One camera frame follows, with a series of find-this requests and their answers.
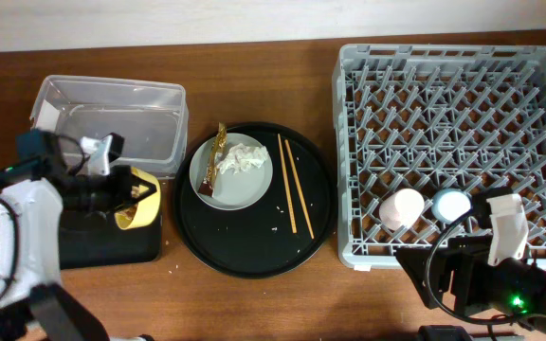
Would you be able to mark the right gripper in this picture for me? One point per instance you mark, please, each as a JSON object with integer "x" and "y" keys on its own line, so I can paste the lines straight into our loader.
{"x": 468, "y": 261}

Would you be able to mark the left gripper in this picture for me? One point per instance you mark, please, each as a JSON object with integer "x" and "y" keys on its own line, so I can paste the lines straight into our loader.
{"x": 126, "y": 180}

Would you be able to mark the yellow bowl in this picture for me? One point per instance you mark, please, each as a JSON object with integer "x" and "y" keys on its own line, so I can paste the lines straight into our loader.
{"x": 145, "y": 211}

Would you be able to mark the pink cup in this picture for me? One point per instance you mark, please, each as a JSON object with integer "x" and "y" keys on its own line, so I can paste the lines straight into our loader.
{"x": 402, "y": 209}

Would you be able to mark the blue cup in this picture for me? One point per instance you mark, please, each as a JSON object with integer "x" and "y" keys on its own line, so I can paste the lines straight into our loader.
{"x": 449, "y": 204}

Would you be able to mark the white tissue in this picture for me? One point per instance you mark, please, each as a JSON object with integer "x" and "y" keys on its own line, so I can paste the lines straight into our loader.
{"x": 242, "y": 158}

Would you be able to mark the noodle food scraps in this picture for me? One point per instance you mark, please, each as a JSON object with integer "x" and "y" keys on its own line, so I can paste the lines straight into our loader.
{"x": 131, "y": 211}

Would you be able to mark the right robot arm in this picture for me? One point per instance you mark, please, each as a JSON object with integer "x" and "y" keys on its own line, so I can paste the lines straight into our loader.
{"x": 515, "y": 289}

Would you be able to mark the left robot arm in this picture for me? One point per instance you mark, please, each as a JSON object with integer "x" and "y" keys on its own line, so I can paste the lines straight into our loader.
{"x": 33, "y": 195}

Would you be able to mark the grey dishwasher rack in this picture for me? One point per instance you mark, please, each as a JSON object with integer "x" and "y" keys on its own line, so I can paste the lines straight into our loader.
{"x": 430, "y": 117}

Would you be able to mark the black rectangular tray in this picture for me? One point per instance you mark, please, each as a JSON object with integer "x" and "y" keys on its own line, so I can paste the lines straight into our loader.
{"x": 90, "y": 239}

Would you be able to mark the gold brown snack wrapper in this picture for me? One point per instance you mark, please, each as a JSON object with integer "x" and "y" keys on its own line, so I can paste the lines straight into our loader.
{"x": 216, "y": 152}

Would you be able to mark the clear plastic bin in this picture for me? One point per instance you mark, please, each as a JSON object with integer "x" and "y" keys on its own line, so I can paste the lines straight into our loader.
{"x": 151, "y": 116}

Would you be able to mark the grey plate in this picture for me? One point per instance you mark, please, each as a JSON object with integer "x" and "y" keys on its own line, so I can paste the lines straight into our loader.
{"x": 232, "y": 190}

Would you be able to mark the round black tray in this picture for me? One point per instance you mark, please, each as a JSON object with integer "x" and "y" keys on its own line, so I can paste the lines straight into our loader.
{"x": 257, "y": 241}

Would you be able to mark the right wooden chopstick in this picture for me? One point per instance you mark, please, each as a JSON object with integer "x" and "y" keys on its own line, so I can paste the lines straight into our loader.
{"x": 299, "y": 189}

